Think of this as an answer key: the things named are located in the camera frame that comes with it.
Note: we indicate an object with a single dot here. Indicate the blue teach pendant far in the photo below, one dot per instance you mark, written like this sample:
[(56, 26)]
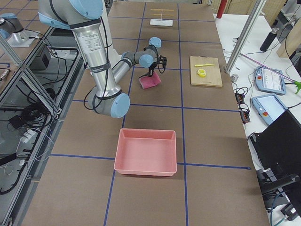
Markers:
[(269, 81)]

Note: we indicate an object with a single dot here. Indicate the blue teach pendant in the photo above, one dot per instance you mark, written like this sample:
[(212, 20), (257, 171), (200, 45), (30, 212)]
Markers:
[(269, 81), (269, 107)]

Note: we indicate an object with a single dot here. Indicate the magenta wiping cloth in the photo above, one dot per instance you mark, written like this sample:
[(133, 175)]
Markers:
[(149, 81)]

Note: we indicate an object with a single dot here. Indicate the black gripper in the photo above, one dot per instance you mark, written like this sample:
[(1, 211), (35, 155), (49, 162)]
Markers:
[(153, 67)]

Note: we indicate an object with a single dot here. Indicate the yellow lemon slice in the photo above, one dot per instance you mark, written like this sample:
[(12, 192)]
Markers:
[(201, 73)]

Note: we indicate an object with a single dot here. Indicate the pink plastic bin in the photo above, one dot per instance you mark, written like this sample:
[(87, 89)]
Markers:
[(147, 152)]

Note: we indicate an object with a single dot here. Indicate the bamboo cutting board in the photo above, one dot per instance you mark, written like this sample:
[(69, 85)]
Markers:
[(213, 75)]

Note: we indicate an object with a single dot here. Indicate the black water bottle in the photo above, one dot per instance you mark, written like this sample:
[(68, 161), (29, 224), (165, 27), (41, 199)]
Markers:
[(269, 39)]

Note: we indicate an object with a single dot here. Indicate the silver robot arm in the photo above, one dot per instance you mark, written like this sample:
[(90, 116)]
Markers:
[(85, 18), (10, 25)]

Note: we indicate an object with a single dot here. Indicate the aluminium frame post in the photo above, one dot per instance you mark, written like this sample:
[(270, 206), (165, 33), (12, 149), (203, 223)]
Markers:
[(252, 18)]

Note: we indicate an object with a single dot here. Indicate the blue teach pendant near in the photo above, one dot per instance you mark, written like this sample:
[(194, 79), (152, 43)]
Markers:
[(269, 107)]

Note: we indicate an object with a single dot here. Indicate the yellow plastic knife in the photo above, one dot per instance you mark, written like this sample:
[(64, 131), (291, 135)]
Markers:
[(203, 65)]

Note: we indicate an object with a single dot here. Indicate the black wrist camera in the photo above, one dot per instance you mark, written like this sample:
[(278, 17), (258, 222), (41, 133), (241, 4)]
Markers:
[(162, 60)]

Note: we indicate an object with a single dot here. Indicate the red cylinder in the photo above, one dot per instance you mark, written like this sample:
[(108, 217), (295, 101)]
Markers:
[(221, 8)]

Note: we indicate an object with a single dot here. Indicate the black laptop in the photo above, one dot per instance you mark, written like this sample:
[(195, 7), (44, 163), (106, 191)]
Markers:
[(278, 147)]

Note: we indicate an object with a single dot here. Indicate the metal reacher grabber stick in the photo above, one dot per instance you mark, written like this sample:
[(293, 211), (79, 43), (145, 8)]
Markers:
[(296, 83)]

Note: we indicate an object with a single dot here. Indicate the white rectangular tray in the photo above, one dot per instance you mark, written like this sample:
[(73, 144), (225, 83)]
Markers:
[(161, 22)]

